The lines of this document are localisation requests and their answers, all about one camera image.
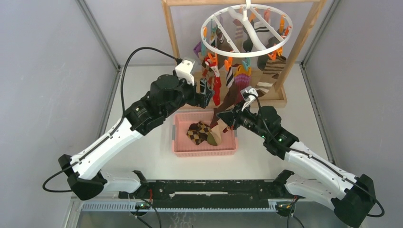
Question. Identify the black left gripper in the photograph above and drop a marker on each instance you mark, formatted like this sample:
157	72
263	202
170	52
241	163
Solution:
198	99

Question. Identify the white round clip hanger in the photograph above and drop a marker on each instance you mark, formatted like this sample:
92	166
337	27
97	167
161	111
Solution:
245	30

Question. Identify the tan brown argyle sock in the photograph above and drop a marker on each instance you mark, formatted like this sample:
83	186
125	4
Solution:
206	70

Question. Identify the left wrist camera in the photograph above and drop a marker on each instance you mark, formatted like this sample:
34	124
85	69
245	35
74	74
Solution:
184	70

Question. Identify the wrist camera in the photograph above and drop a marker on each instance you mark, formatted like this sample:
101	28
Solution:
184	70
249	94

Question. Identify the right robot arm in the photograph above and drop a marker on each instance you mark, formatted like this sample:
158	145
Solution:
350	197

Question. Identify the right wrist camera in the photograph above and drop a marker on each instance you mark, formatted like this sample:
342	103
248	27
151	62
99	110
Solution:
249	94

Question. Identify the pink perforated plastic basket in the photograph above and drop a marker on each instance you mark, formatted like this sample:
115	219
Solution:
184	147

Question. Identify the beige striped sock red heel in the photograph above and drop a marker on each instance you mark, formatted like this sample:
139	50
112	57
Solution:
214	137

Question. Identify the brown yellow argyle sock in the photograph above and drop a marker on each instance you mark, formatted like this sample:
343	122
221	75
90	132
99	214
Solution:
197	132

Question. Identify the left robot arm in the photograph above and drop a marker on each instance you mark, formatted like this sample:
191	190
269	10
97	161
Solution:
166	95

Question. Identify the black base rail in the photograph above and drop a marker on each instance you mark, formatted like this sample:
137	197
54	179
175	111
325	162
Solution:
213	194

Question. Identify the wooden hanger rack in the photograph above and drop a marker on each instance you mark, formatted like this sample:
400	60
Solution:
277	96

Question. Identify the purple orange sock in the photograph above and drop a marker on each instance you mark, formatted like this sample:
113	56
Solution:
242	78

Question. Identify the red snowflake sock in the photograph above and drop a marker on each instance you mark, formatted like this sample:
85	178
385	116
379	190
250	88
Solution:
216	85

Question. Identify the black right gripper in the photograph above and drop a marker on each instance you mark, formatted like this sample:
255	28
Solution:
230	118

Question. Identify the brown beige striped sock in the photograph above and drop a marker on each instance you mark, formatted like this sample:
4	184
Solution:
271	69

